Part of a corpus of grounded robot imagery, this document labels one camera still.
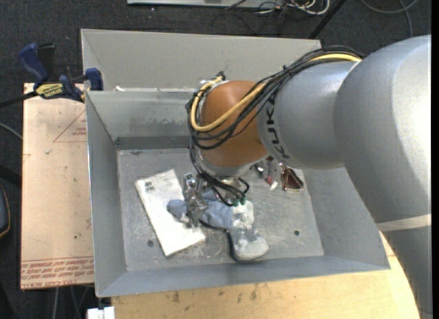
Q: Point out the grey metal bin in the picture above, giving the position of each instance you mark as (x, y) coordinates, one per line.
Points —
(137, 132)

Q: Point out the brown sunglasses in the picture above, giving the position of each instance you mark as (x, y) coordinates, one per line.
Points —
(292, 182)

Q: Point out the brown cardboard board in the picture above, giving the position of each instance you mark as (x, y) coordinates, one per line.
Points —
(55, 187)

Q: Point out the white flat packet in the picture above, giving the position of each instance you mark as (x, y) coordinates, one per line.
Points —
(164, 221)

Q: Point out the blue-grey cloth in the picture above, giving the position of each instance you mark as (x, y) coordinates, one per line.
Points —
(219, 214)

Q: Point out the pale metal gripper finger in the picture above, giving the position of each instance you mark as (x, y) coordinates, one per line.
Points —
(190, 187)
(197, 213)

